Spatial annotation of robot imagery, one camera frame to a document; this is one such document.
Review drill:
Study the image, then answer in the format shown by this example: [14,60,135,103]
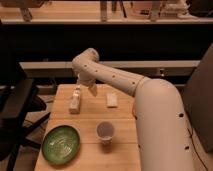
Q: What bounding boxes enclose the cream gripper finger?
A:
[88,84,97,97]

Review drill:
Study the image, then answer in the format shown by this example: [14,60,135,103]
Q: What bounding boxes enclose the white plastic bottle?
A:
[69,86,81,114]

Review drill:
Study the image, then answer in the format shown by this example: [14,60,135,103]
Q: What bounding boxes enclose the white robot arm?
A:
[72,48,195,171]

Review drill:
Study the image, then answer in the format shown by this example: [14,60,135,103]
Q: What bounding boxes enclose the green ceramic bowl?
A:
[41,125,80,165]

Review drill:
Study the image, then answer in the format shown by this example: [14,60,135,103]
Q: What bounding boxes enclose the white rectangular block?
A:
[106,93,118,108]

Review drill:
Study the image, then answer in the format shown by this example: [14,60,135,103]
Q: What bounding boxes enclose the white paper cup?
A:
[96,121,115,145]

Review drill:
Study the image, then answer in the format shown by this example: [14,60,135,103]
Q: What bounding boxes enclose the black office chair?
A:
[0,62,50,171]

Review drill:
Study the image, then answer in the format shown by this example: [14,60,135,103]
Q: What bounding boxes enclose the long grey rail shelf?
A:
[21,60,199,78]

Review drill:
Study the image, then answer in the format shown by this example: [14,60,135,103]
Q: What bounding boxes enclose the black cable on floor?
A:
[188,128,210,171]

